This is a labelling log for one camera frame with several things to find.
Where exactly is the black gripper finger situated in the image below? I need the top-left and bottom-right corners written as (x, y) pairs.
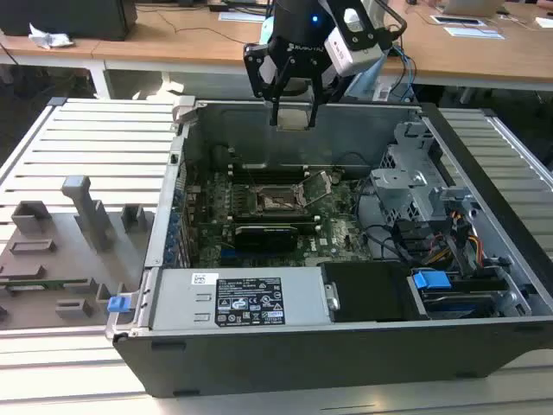
top-left (242, 41), bottom-right (289, 127)
top-left (306, 59), bottom-right (343, 130)

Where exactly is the silver CPU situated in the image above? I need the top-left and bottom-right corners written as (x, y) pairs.
top-left (278, 107), bottom-right (310, 131)

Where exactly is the metal socket cover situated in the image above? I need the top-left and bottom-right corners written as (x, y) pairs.
top-left (295, 170), bottom-right (335, 205)

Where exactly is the CPU socket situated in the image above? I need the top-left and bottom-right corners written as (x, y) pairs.
top-left (253, 183), bottom-right (313, 216)

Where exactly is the pale blue teach pendant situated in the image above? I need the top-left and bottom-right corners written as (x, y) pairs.
top-left (345, 55), bottom-right (390, 103)

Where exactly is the wooden desk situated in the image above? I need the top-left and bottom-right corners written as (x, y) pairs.
top-left (0, 0), bottom-right (553, 100)

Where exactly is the metal drive cage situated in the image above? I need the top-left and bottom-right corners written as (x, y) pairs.
top-left (369, 120), bottom-right (480, 234)

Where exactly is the green RAM stick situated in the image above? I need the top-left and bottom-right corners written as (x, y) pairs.
top-left (235, 218), bottom-right (321, 234)
top-left (0, 278), bottom-right (90, 293)

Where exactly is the white framed tablet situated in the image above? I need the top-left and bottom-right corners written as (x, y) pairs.
top-left (430, 15), bottom-right (489, 27)

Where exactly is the green motherboard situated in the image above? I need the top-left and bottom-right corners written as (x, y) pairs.
top-left (185, 166), bottom-right (377, 269)

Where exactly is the white paper sheet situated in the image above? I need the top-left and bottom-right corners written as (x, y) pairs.
top-left (443, 25), bottom-right (505, 41)

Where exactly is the silver laptop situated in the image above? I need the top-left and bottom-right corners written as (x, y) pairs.
top-left (434, 0), bottom-right (511, 18)

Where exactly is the black graphics card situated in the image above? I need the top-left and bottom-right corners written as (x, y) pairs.
top-left (232, 222), bottom-right (300, 254)

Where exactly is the black computer tower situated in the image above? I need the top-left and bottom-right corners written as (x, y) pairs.
top-left (0, 0), bottom-right (138, 42)

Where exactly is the crumpled white paper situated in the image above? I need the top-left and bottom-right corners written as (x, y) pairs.
top-left (28, 22), bottom-right (75, 49)

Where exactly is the black plastic shroud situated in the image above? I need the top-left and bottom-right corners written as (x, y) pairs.
top-left (319, 261), bottom-right (427, 323)

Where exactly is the hard disk in blue carrier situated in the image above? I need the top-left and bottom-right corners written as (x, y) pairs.
top-left (410, 267), bottom-right (506, 321)

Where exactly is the grey power supply unit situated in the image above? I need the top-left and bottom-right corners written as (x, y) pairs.
top-left (149, 265), bottom-right (342, 332)

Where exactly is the black PC case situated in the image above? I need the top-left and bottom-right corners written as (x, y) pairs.
top-left (105, 98), bottom-right (553, 399)

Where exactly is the grey parts rack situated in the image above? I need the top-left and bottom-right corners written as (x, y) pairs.
top-left (0, 175), bottom-right (156, 332)

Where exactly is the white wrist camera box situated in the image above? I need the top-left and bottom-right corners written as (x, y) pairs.
top-left (323, 6), bottom-right (386, 78)

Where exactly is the grey case handle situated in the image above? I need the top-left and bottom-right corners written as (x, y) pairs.
top-left (170, 95), bottom-right (200, 126)

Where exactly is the blue cable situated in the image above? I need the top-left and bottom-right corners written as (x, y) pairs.
top-left (388, 42), bottom-right (418, 103)

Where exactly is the thick black cable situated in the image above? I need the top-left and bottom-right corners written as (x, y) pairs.
top-left (356, 176), bottom-right (416, 263)

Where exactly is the yellow red wire bundle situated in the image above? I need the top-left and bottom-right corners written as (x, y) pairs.
top-left (425, 209), bottom-right (485, 267)

